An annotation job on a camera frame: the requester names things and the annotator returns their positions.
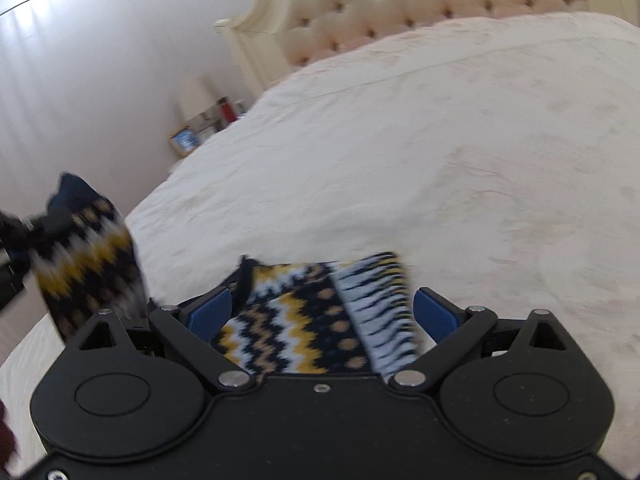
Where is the white curtain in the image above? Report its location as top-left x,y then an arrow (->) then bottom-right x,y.
0,0 -> 263,223

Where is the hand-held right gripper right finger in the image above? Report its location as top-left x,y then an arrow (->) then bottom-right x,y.
389,286 -> 577,394

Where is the white table lamp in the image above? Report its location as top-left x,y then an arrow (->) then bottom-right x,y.
178,76 -> 221,122

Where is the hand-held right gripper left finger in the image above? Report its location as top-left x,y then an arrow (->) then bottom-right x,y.
65,286 -> 254,394

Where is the beige tufted headboard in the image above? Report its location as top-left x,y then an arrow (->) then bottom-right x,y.
214,0 -> 628,88

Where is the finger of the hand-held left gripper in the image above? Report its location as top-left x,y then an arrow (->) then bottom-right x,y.
0,209 -> 63,251

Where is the wooden picture frame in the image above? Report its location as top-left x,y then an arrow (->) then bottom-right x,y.
168,127 -> 202,157

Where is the patterned knit sock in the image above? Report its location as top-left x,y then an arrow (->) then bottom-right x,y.
29,172 -> 152,347
210,251 -> 426,383

